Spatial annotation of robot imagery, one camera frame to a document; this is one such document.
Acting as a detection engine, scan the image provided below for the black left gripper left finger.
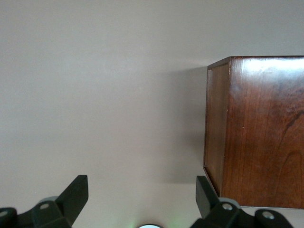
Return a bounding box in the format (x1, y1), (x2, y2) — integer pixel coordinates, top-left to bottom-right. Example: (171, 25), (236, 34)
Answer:
(0, 175), (89, 228)

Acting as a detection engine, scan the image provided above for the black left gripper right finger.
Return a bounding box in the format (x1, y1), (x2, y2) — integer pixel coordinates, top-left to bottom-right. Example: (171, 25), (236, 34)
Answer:
(191, 175), (292, 228)

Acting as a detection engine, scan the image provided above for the dark red wooden cabinet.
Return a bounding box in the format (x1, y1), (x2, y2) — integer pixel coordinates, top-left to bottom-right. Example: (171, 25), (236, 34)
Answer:
(203, 56), (304, 209)

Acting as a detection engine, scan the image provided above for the brown table cover sheet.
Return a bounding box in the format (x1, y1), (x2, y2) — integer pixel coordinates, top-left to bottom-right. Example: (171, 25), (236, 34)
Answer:
(0, 0), (304, 228)

